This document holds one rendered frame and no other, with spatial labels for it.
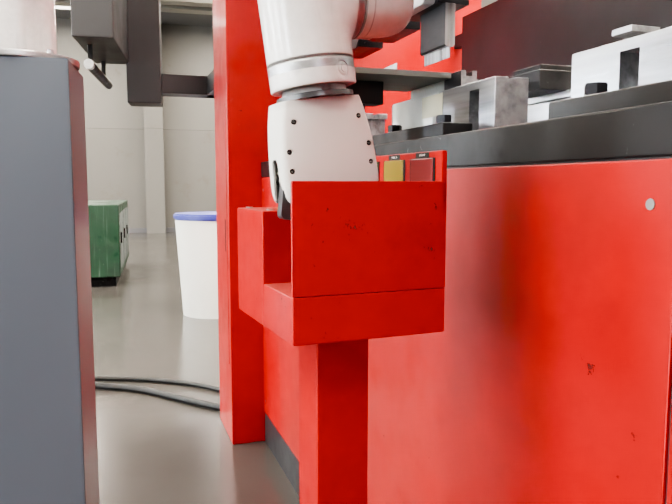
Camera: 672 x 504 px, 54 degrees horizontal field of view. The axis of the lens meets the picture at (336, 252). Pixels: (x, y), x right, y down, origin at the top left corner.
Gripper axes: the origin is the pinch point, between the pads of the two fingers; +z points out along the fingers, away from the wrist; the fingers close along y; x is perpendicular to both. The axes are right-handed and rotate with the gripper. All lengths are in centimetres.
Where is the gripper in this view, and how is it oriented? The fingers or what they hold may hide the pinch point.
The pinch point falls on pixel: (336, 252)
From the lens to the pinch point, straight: 66.2
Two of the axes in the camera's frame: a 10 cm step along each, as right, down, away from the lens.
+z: 1.3, 9.8, 1.2
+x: 3.9, 0.6, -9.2
